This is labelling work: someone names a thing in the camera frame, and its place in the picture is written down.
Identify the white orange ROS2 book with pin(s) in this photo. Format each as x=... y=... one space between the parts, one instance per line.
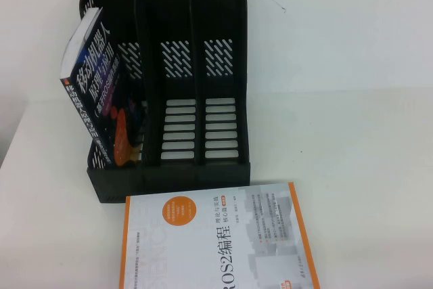
x=209 y=245

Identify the dark mobile robot book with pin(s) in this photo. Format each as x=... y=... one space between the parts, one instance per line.
x=101 y=86

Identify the black plastic book stand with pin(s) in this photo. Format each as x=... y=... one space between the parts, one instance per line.
x=220 y=15

